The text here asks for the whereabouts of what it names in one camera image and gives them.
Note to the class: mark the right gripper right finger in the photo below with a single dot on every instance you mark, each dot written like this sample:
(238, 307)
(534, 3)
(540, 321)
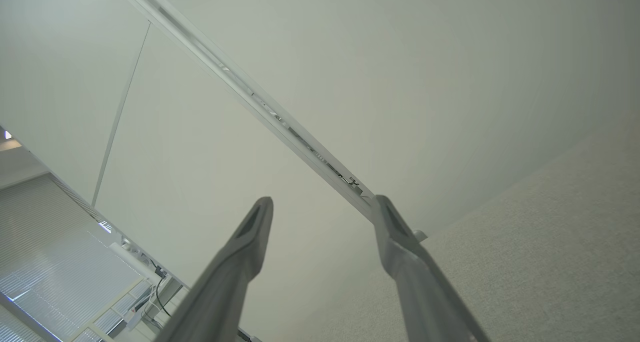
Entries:
(425, 292)

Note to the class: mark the grey metal partition post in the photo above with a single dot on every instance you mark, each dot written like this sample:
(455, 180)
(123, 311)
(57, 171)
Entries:
(200, 45)

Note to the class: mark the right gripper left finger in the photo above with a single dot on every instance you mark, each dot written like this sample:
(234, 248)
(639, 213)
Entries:
(225, 282)

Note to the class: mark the white window blinds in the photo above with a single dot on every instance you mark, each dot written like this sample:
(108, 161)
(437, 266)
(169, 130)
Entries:
(50, 252)

